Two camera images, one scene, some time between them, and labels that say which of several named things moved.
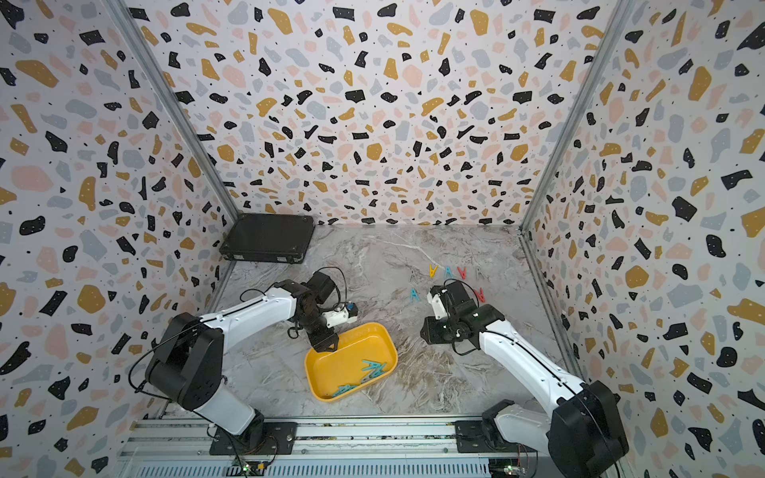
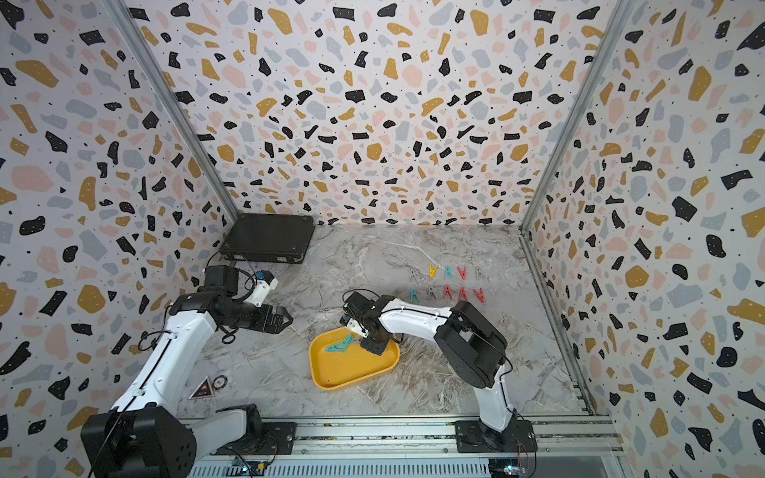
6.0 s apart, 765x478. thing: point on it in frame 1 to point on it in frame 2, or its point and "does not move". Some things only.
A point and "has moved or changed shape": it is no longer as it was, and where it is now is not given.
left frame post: [127, 19] does not move
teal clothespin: [344, 389] to [341, 347]
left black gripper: [326, 341] to [275, 325]
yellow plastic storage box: [364, 355] has moved or changed shape
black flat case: [269, 237] does not move
